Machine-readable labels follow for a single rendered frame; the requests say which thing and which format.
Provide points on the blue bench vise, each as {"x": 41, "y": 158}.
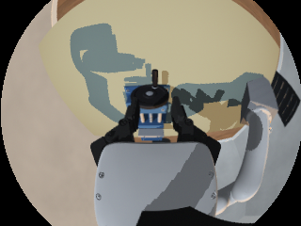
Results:
{"x": 153, "y": 100}

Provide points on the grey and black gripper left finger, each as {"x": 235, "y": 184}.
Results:
{"x": 124, "y": 132}

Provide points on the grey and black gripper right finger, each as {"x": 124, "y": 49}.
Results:
{"x": 188, "y": 131}

